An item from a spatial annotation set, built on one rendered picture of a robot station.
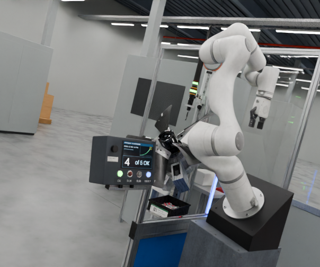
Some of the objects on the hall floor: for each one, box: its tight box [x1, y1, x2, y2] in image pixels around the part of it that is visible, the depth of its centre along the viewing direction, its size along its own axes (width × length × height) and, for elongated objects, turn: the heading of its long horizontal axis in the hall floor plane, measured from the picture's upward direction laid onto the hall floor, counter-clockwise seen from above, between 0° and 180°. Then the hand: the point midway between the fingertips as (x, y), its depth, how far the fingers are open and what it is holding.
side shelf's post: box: [195, 192, 207, 215], centre depth 258 cm, size 4×4×83 cm
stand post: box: [176, 164, 199, 203], centre depth 244 cm, size 4×9×115 cm, turn 154°
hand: (255, 125), depth 166 cm, fingers open, 8 cm apart
